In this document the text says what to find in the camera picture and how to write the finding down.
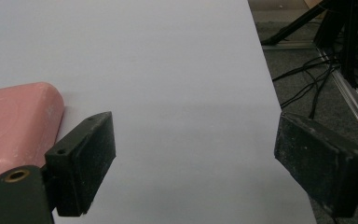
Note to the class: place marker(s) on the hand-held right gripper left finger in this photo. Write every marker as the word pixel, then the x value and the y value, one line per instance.
pixel 80 161

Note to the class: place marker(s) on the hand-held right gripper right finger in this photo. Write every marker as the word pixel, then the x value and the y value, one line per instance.
pixel 317 161

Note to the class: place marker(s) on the pink soap bar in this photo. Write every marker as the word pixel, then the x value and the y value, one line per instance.
pixel 15 124

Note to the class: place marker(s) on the black stand leg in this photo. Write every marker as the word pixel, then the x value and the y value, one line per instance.
pixel 292 26

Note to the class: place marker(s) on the aluminium frame rail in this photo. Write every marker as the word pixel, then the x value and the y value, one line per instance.
pixel 352 93

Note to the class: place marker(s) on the black stand post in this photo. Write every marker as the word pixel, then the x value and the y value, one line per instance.
pixel 349 43

